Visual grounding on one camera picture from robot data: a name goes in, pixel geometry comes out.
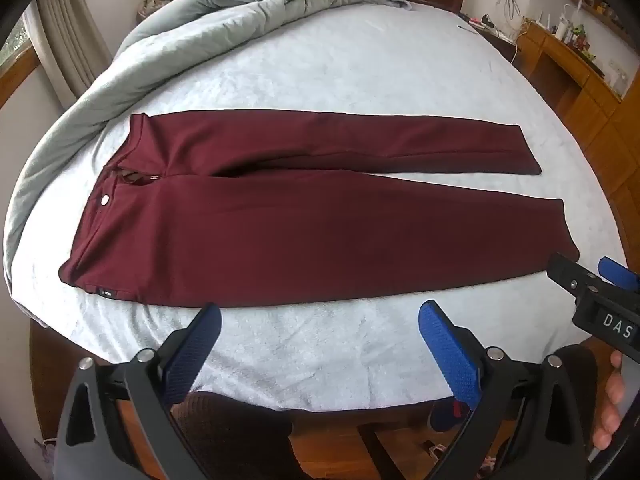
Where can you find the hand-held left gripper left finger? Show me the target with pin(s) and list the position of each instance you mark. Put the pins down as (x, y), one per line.
(195, 355)

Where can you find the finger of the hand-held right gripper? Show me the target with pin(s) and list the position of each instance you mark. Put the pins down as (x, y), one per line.
(617, 272)
(567, 275)

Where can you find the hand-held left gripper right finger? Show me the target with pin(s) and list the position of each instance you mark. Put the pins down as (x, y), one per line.
(450, 355)

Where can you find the maroon pants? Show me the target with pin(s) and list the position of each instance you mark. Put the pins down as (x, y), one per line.
(300, 240)

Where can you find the person's right hand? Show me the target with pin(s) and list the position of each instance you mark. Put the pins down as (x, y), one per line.
(611, 405)

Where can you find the wooden desk cabinet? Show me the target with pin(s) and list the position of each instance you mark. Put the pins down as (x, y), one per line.
(575, 90)

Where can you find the cluster of small desk items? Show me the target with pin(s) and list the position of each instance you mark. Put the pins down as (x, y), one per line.
(570, 30)

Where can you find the power strip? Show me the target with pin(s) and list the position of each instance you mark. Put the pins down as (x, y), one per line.
(487, 27)

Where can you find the grey duvet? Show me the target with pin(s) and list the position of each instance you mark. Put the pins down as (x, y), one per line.
(150, 60)

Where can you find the white fleece bed sheet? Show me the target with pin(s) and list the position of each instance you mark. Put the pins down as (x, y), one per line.
(325, 75)

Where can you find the beige curtain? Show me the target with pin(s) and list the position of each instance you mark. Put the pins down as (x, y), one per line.
(70, 50)

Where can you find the wooden bed frame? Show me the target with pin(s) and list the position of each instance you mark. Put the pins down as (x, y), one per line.
(55, 355)

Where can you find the wooden wall shelf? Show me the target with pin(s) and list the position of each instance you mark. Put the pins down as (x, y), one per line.
(597, 7)

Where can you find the wooden window frame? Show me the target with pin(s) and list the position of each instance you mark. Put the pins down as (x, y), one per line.
(20, 57)

